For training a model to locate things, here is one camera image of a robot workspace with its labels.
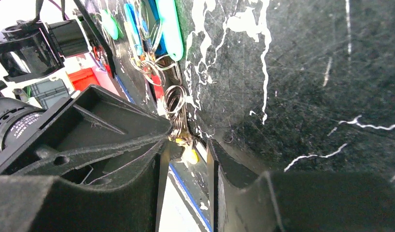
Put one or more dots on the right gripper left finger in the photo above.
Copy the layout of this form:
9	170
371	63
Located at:
128	199

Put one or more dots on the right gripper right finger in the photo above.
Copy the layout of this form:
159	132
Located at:
243	201

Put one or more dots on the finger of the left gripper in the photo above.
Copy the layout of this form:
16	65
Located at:
75	132

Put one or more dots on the green tag key near edge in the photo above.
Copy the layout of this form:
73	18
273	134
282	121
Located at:
109	24

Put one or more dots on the blue tag key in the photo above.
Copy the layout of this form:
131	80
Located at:
131	30

